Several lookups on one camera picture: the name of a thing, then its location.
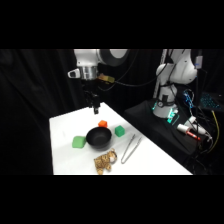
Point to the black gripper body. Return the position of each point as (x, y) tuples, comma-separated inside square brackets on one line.
[(90, 90)]

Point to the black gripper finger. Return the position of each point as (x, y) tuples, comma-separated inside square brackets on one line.
[(94, 110), (97, 110)]

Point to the striped tiger plush toy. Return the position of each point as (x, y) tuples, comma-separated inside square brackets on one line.
[(104, 161)]

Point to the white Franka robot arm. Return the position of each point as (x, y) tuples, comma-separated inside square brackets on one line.
[(86, 58)]

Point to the black bowl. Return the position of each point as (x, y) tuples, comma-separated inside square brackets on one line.
[(99, 137)]

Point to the orange cube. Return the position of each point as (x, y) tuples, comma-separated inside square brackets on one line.
[(103, 123)]

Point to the green cube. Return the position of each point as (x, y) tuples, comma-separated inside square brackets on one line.
[(119, 131)]

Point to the flat green block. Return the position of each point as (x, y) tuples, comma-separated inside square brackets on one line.
[(79, 142)]

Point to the black robot stand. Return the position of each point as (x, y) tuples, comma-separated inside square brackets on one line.
[(146, 120)]

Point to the metal tongs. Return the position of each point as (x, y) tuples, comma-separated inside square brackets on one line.
[(128, 151)]

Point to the black curtain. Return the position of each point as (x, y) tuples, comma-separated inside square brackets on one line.
[(30, 110)]

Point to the green lit control box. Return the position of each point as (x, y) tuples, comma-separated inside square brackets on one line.
[(173, 116)]

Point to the white and red marker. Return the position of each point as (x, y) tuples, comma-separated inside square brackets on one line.
[(186, 130)]

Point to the keyboard with teal lights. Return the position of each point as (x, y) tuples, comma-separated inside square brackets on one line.
[(210, 101)]

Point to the brown wrist camera box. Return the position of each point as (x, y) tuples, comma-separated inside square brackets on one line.
[(106, 79)]

